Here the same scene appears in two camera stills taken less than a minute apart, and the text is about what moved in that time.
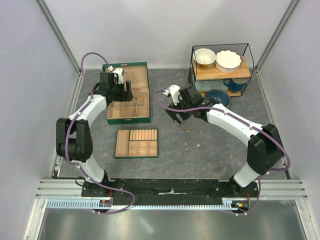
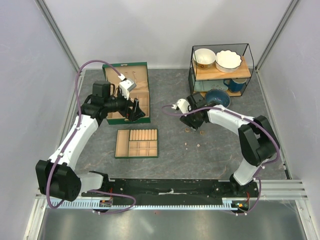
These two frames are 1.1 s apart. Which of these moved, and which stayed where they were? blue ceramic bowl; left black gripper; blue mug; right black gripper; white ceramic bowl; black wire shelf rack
Moved: left black gripper; right black gripper
Stayed: white ceramic bowl; blue ceramic bowl; blue mug; black wire shelf rack
